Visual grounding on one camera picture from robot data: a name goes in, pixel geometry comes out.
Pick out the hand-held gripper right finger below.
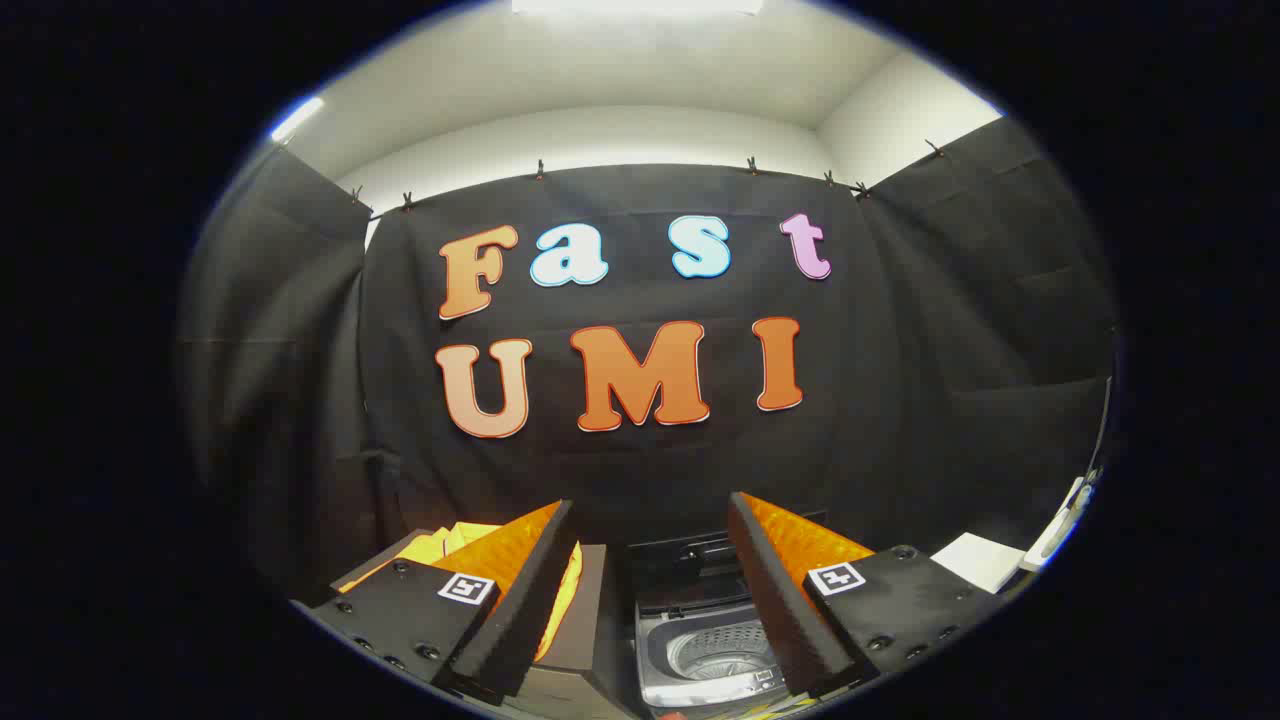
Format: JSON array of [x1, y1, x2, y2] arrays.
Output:
[[727, 492, 1004, 701]]

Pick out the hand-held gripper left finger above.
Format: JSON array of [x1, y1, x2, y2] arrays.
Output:
[[310, 500, 583, 706]]

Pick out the grey washing machine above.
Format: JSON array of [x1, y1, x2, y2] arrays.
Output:
[[628, 535, 801, 716]]

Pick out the dark washing machine lid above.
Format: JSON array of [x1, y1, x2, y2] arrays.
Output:
[[628, 535, 749, 603]]

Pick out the yellow polo shirt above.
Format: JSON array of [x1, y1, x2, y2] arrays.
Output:
[[372, 522, 584, 663]]

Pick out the grey box stand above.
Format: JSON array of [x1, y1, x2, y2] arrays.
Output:
[[330, 528, 641, 720]]

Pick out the white flat board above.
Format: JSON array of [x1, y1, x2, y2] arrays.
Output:
[[930, 533, 1027, 594]]

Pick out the row of black clips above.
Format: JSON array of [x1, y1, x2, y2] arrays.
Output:
[[348, 140, 946, 213]]

